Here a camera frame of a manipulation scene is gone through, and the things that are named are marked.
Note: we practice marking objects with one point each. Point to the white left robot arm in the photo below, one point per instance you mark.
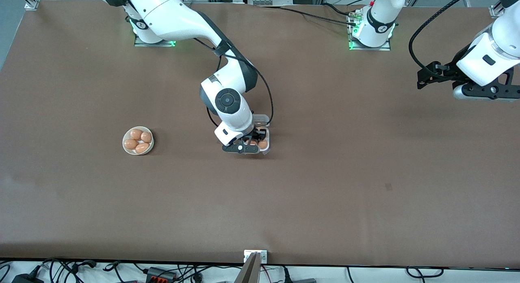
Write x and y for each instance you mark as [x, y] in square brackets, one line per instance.
[378, 14]

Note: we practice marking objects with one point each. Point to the clear plastic egg box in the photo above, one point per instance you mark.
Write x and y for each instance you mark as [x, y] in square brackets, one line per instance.
[264, 120]

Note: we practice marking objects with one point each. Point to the black power adapter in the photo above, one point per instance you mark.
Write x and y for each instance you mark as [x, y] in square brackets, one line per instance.
[26, 278]

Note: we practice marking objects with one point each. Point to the black orange connector block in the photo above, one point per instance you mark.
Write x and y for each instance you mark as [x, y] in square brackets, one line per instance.
[160, 273]

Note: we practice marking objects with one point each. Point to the white round bowl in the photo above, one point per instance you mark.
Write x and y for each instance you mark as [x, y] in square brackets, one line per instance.
[126, 151]

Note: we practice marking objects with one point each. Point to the grey camera mount beam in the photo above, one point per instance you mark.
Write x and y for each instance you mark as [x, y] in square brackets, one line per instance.
[248, 271]

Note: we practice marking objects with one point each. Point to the silver corner bracket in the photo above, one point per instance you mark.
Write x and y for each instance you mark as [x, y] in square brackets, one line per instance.
[496, 11]
[31, 5]

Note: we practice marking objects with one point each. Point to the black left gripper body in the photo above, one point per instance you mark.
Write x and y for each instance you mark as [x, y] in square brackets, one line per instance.
[451, 68]

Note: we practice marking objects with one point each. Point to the silver camera mount bracket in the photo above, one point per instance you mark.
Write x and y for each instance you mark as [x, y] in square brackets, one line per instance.
[263, 256]

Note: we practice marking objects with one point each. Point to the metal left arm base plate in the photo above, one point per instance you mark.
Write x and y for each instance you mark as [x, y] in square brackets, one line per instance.
[369, 48]

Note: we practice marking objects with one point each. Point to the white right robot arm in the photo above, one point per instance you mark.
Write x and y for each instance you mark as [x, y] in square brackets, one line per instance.
[170, 14]

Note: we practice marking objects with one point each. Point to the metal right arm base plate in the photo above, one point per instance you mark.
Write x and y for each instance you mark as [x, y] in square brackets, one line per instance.
[162, 43]

